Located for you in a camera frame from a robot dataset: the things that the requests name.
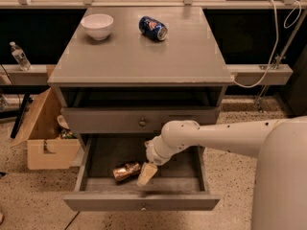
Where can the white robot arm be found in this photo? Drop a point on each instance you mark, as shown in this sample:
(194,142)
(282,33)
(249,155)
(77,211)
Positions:
(280,147)

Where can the closed grey middle drawer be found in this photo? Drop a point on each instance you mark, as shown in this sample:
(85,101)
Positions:
(132,120)

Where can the orange soda can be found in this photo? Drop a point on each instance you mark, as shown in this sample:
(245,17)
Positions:
(126,170)

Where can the open grey bottom drawer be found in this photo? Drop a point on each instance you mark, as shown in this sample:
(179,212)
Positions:
(178,185)

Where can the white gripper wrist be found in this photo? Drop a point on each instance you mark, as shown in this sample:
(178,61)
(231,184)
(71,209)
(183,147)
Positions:
(154,155)

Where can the open cardboard box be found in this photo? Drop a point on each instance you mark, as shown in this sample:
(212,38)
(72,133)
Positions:
(40,130)

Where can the white ceramic bowl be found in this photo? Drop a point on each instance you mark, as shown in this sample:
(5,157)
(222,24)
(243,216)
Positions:
(98,26)

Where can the blue pepsi can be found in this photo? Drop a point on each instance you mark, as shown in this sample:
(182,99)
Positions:
(152,28)

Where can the clear plastic water bottle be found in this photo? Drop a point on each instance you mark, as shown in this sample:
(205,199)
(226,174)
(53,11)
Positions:
(20,57)

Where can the grey wooden drawer cabinet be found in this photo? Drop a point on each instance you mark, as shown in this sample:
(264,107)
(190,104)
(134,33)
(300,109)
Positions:
(185,70)

